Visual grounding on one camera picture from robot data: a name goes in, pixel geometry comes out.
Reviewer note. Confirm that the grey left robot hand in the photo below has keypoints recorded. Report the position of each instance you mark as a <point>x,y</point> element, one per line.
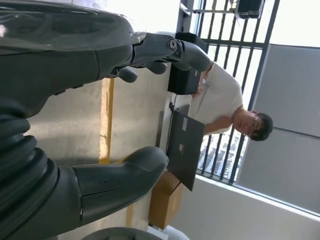
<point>50,66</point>

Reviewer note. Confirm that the black computer case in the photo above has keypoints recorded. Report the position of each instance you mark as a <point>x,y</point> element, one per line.
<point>183,82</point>

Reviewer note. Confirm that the black laptop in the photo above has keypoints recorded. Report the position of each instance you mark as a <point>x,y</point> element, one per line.
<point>185,155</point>

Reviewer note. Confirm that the brown cardboard box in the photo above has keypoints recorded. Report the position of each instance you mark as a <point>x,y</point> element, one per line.
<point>162,205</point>

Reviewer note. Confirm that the person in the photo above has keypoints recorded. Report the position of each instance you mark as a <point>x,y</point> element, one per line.
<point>220,96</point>

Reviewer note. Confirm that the black hanging device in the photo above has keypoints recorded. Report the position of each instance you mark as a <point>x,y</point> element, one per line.
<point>250,8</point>

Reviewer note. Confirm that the black window grille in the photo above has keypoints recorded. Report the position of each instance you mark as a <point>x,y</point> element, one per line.
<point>263,43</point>

